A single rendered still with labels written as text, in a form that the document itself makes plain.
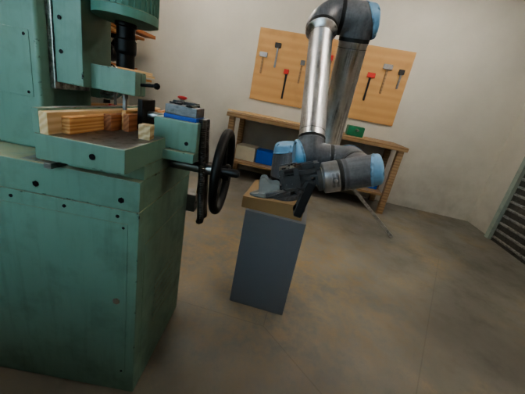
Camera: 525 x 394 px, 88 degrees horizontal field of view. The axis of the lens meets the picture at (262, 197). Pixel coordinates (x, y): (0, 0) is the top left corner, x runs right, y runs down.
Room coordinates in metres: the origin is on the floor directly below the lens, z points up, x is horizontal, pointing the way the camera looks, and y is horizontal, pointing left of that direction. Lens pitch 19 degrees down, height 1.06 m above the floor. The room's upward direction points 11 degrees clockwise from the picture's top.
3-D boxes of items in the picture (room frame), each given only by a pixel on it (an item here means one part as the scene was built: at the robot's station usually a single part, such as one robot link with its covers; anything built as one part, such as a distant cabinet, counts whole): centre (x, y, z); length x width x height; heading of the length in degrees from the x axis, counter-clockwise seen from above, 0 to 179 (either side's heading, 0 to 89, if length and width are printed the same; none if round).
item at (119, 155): (0.89, 0.38, 0.87); 0.61 x 0.30 x 0.06; 0
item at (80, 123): (0.94, 0.49, 0.92); 0.62 x 0.02 x 0.04; 0
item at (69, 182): (0.89, 0.61, 0.76); 0.57 x 0.45 x 0.09; 90
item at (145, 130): (0.76, 0.35, 0.92); 0.04 x 0.03 x 0.04; 7
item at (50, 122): (0.89, 0.51, 0.92); 0.60 x 0.02 x 0.05; 0
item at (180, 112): (0.90, 0.29, 0.99); 0.13 x 0.11 x 0.06; 0
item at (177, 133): (0.89, 0.30, 0.91); 0.15 x 0.14 x 0.09; 0
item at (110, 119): (0.88, 0.47, 0.92); 0.23 x 0.02 x 0.04; 0
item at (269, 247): (1.36, -0.10, 0.27); 0.30 x 0.30 x 0.55; 83
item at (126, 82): (0.89, 0.51, 1.03); 0.14 x 0.07 x 0.09; 90
